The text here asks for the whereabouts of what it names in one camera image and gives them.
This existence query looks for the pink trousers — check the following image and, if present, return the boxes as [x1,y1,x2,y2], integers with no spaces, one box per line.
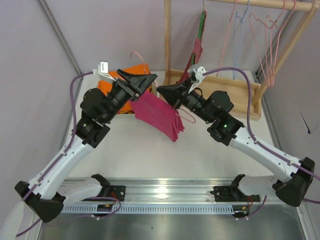
[130,91,185,142]

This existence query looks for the pink wire hanger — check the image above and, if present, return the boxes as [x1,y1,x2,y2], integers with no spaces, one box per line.
[130,51,196,124]
[218,0,238,68]
[248,0,287,84]
[265,0,297,88]

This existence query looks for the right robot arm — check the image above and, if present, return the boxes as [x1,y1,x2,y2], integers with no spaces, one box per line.
[156,83,315,207]

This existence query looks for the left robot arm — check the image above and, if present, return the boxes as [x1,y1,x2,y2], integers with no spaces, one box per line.
[14,69,157,223]

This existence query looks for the green plastic hanger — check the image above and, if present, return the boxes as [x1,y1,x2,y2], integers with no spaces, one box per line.
[184,0,208,73]

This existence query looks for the white laundry basket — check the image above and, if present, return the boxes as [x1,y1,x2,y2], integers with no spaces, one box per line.
[151,80,160,98]

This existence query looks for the orange folded cloth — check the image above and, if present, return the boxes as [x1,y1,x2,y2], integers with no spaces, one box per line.
[97,63,151,114]

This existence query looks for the maroon tank top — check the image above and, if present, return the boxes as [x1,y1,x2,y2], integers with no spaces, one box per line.
[176,38,203,84]

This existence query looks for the wooden clothes rack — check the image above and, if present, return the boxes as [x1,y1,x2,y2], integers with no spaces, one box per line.
[164,0,320,121]

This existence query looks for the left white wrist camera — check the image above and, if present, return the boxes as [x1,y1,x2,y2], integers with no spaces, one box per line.
[92,61,116,84]

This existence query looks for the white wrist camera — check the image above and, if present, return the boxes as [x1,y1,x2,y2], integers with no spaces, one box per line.
[92,61,116,84]
[187,63,206,93]

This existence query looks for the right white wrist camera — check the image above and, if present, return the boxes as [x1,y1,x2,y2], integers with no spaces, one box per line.
[187,63,206,93]

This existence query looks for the aluminium mounting rail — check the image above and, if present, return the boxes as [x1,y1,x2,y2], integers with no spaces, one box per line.
[54,177,308,205]

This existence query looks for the blue wire hanger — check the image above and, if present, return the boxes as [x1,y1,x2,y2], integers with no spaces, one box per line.
[232,0,251,68]

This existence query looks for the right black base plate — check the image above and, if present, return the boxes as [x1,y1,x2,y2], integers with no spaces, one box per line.
[209,185,261,203]

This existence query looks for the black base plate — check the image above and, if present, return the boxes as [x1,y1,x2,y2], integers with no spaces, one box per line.
[98,185,126,202]
[209,185,261,203]

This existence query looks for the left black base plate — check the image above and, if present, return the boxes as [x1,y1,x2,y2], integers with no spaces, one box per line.
[98,185,126,202]

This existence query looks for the white slotted cable duct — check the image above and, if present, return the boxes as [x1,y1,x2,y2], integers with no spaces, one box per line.
[62,203,248,215]

